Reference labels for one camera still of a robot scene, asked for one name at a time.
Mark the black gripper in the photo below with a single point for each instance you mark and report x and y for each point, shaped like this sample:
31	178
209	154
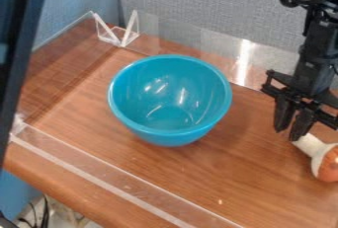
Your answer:
301	93

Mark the white brown toy mushroom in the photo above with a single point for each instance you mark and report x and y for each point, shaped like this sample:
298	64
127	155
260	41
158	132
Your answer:
324	155

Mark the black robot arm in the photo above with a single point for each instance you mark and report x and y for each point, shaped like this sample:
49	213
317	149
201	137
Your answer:
242	171

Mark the blue plastic bowl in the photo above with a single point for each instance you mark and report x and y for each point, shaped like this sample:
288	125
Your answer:
170	98

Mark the clear acrylic back barrier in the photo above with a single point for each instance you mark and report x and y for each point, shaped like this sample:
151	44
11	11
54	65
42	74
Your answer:
245	59

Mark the clear acrylic barrier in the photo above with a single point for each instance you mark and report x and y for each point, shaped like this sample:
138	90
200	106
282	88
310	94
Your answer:
169	206
245	59

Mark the clear acrylic front barrier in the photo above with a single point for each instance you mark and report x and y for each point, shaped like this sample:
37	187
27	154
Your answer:
169	206

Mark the blue partition with wooden shelf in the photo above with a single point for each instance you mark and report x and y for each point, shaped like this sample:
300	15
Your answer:
62	12

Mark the clear acrylic corner bracket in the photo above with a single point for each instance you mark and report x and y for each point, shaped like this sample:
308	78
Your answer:
118	36

